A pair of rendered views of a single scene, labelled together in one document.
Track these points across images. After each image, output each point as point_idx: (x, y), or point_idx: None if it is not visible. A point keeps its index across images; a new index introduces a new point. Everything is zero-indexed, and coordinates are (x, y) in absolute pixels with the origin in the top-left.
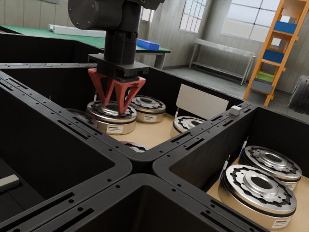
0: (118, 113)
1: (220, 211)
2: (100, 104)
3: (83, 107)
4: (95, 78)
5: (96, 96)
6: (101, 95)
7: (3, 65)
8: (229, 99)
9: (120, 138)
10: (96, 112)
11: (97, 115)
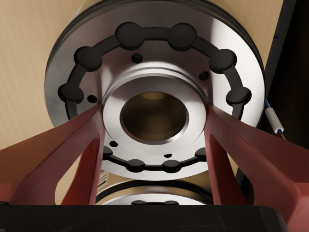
0: (102, 104)
1: None
2: (217, 98)
3: (293, 59)
4: (266, 159)
5: (289, 141)
6: (218, 127)
7: None
8: None
9: (36, 22)
10: (159, 25)
11: (127, 2)
